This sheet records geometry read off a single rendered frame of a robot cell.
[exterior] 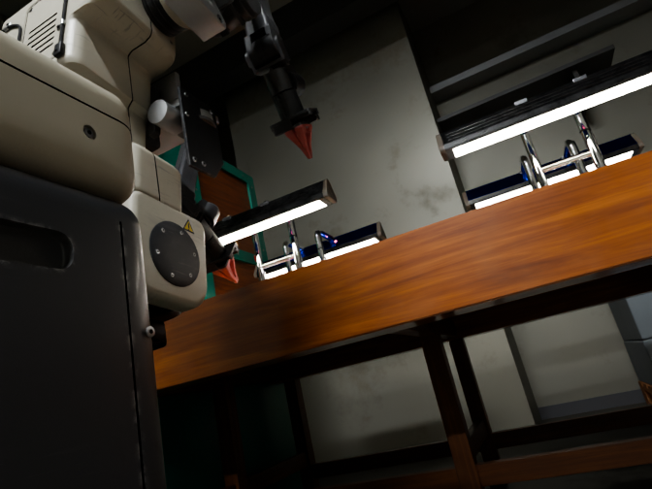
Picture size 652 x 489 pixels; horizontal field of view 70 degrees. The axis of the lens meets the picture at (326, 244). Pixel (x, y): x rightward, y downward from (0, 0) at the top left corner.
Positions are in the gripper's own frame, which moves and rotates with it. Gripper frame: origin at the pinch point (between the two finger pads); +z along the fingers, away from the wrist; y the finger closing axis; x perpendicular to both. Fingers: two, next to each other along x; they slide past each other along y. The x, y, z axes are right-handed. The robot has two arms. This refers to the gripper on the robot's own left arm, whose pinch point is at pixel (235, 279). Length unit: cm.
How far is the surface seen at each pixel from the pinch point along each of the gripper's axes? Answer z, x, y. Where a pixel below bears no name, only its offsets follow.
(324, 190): -0.9, -30.0, -24.6
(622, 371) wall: 244, -125, -114
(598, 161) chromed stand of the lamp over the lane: 23, -31, -99
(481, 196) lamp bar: 42, -66, -67
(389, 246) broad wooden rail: -2.5, 13.0, -45.4
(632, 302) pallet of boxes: 152, -97, -119
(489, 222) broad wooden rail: -1, 15, -66
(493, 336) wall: 169, -113, -47
